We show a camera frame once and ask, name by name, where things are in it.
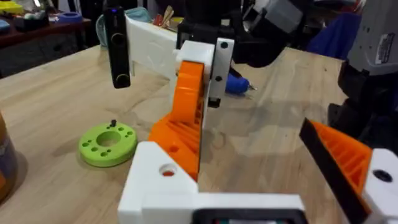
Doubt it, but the blue tape roll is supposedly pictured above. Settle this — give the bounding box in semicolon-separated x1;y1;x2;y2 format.
57;11;83;24

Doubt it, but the dark wooden side table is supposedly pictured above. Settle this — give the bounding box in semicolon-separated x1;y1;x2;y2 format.
0;17;93;50

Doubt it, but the yellow box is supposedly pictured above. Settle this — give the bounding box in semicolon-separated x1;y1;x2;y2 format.
0;0;24;15

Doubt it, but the blue cloth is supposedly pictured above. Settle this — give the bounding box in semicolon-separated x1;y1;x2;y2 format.
306;12;362;60

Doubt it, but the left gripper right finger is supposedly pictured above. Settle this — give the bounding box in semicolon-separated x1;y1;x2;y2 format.
298;118;398;224

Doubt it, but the brown plastic tub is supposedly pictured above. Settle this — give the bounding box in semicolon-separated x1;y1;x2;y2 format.
0;111;19;203

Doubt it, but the green disc with holes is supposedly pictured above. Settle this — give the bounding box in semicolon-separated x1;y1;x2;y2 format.
78;122;138;168

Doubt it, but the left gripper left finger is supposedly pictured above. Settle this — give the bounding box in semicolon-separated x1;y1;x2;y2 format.
118;114;200;224

